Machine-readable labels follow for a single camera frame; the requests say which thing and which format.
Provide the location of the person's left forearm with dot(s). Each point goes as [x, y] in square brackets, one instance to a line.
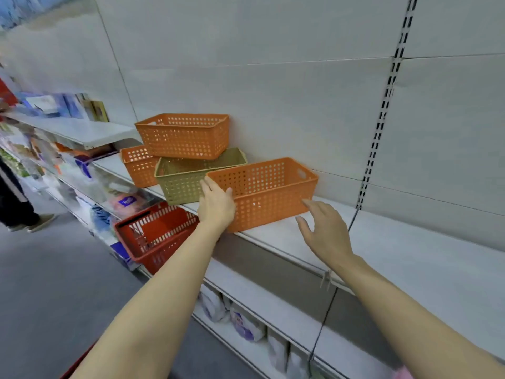
[157, 303]

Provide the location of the small orange perforated basket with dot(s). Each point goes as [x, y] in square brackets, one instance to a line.
[138, 165]

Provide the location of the person's right forearm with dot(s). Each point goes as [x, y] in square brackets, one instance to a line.
[410, 323]

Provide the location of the large orange perforated basket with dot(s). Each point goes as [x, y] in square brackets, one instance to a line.
[268, 193]

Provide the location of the olive green perforated basket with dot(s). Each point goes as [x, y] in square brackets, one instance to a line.
[179, 185]

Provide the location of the person's left hand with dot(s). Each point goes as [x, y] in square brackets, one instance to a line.
[216, 209]

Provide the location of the slotted shelf upright rail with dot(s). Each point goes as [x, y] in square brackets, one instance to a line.
[388, 86]

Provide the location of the person's right thumb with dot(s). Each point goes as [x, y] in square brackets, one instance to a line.
[303, 226]

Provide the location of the red shopping basket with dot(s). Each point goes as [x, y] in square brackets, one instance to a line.
[157, 232]

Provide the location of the shelves of packaged goods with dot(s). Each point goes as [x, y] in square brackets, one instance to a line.
[79, 181]

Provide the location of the person's right hand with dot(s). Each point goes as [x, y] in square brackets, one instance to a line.
[329, 234]

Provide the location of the pink sleeve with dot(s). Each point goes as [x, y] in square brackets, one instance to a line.
[402, 373]

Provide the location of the row of boxed goods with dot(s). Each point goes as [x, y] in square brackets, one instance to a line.
[59, 106]

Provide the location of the white plastic packet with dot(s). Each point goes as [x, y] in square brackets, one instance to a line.
[214, 305]
[246, 323]
[278, 349]
[296, 365]

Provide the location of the person's left thumb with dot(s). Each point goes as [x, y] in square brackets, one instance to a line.
[229, 192]

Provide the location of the short white shelf board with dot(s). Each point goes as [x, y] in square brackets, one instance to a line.
[79, 130]

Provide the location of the clear price tag holder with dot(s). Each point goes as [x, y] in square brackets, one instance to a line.
[326, 280]

